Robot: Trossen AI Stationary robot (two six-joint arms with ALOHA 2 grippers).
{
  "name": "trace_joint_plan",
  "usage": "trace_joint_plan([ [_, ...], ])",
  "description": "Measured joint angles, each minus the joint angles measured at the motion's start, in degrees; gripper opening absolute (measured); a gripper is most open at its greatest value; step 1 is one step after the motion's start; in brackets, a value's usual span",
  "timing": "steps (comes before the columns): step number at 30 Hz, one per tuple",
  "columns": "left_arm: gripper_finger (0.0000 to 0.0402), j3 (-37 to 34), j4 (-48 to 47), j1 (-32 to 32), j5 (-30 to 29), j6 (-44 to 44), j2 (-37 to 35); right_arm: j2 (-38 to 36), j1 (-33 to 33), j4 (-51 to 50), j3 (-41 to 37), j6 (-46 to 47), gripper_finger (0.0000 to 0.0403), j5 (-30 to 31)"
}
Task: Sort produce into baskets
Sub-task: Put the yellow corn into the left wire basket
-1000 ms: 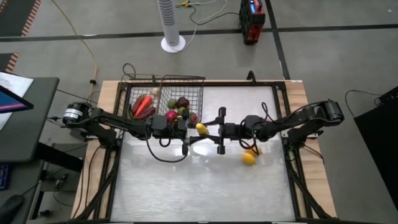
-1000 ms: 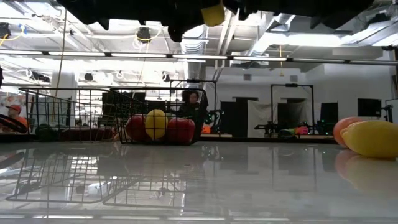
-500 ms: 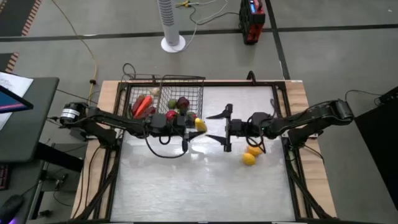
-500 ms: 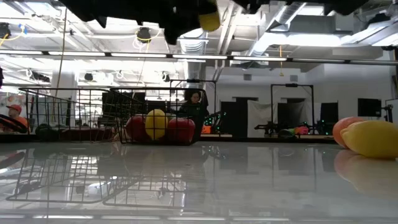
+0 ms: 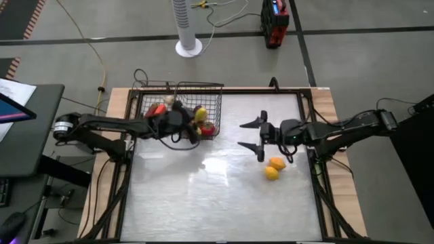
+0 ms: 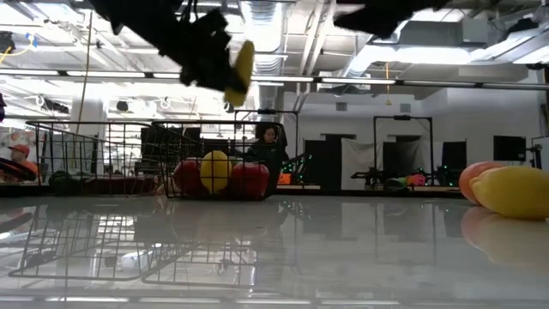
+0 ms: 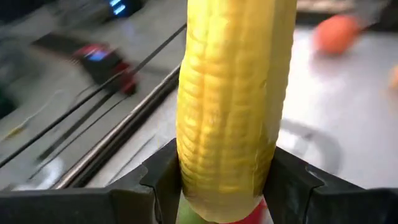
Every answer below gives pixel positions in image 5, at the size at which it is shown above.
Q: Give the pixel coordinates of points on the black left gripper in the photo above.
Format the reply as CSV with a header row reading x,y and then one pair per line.
x,y
176,122

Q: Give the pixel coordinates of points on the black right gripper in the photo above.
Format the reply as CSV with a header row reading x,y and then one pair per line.
x,y
273,132

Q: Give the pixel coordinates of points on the yellow lemon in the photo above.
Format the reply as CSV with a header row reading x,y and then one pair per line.
x,y
271,173
201,114

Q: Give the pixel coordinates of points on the dark red chili pepper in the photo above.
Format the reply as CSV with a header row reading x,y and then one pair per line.
x,y
151,110

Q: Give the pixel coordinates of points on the red tomato green stem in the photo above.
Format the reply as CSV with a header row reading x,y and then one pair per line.
x,y
207,128

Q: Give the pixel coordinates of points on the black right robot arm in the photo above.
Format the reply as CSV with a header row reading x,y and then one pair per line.
x,y
339,130

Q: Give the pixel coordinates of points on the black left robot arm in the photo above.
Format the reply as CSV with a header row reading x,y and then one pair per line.
x,y
108,123

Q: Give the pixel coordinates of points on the white tower fan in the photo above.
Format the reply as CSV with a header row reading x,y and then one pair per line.
x,y
186,27

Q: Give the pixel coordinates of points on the red black tool box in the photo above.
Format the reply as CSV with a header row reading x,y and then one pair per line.
x,y
274,23

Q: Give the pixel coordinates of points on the dark grey desk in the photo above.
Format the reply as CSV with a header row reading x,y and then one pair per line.
x,y
30,152

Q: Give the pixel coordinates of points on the white paper sheet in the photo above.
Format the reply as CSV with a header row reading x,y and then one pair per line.
x,y
17,91

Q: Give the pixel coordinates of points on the tablet with blue screen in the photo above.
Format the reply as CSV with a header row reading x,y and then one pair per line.
x,y
13,113

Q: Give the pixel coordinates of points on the large black box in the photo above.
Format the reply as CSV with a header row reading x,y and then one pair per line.
x,y
417,162

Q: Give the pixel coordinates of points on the black mat orange striped edge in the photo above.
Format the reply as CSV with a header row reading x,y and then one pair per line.
x,y
13,17
5,67

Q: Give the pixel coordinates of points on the black keyboard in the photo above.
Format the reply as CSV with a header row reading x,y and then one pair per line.
x,y
3,193

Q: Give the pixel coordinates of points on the black computer mouse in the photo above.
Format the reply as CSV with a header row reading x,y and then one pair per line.
x,y
12,225

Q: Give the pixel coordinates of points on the black metal table frame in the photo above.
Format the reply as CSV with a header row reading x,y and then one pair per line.
x,y
254,91

